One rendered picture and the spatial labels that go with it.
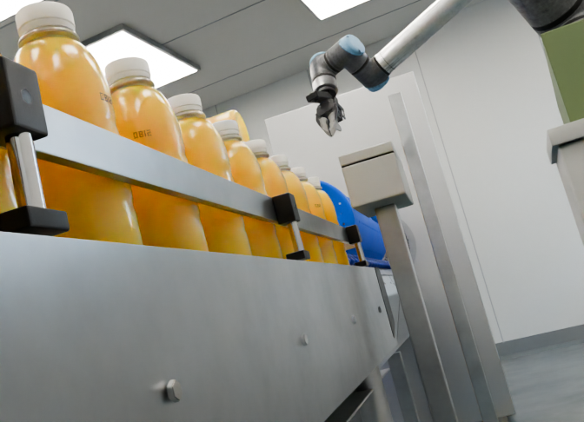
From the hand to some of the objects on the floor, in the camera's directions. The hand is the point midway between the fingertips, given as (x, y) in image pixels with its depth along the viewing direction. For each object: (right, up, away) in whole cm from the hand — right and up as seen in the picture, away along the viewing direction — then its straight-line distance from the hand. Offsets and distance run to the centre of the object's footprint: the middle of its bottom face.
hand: (329, 132), depth 230 cm
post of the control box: (+29, -121, -119) cm, 172 cm away
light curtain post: (+75, -138, +43) cm, 163 cm away
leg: (+40, -140, +6) cm, 146 cm away
